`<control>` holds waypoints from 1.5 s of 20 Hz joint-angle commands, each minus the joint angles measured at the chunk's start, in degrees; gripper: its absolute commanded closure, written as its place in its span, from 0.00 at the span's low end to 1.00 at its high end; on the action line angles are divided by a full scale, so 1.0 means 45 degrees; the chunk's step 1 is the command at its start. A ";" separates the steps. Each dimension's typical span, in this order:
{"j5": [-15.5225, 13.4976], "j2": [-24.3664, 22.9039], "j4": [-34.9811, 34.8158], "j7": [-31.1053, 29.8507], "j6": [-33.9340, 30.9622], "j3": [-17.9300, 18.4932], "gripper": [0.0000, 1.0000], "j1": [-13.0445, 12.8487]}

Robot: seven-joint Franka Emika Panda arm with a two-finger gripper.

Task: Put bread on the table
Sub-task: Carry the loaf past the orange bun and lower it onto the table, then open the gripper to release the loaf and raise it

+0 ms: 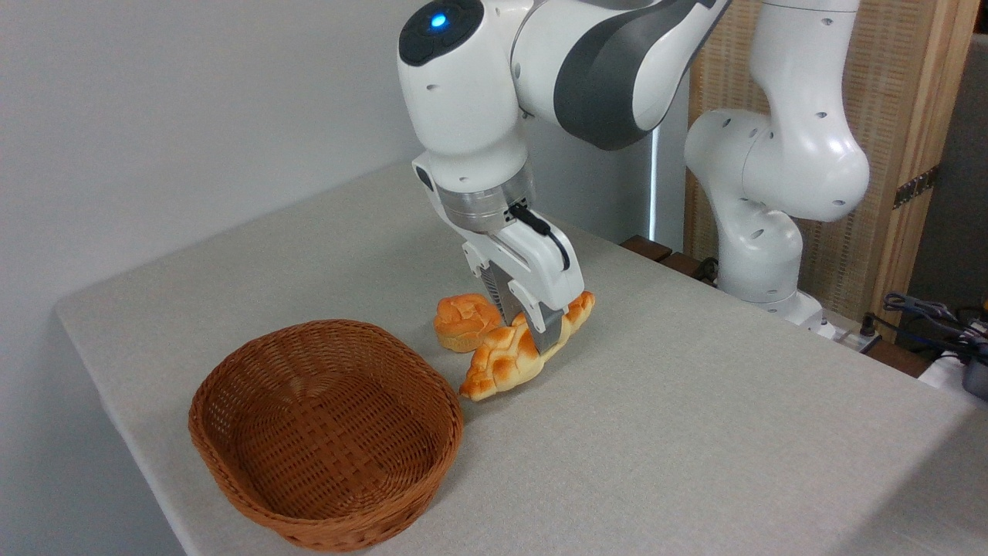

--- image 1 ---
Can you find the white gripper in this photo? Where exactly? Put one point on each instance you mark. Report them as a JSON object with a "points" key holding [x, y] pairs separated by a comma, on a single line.
{"points": [[540, 270]]}

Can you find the long braided bread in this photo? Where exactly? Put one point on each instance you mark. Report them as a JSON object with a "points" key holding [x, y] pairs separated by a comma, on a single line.
{"points": [[502, 363]]}

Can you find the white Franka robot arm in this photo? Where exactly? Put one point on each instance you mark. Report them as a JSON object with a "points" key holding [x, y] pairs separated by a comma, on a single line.
{"points": [[463, 93]]}

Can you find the round muffin bread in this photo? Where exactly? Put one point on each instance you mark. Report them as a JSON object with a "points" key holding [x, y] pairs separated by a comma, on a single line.
{"points": [[459, 324]]}

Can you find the brown wicker basket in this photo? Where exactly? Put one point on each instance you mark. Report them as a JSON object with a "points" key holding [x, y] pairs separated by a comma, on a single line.
{"points": [[324, 432]]}

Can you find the metal screen hinge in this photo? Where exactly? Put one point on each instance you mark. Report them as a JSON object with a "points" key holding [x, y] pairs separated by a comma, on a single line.
{"points": [[917, 187]]}

